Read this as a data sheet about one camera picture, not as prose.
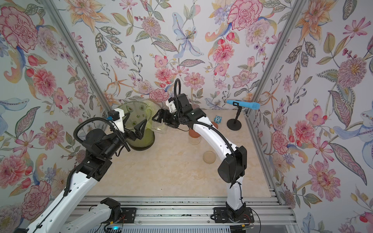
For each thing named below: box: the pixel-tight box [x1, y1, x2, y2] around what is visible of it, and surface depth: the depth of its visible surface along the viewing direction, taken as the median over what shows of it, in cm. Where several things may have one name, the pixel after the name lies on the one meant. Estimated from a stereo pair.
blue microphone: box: [225, 99, 261, 111], surface depth 92 cm
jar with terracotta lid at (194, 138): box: [188, 128, 202, 146], surface depth 103 cm
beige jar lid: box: [203, 150, 217, 165], surface depth 98 cm
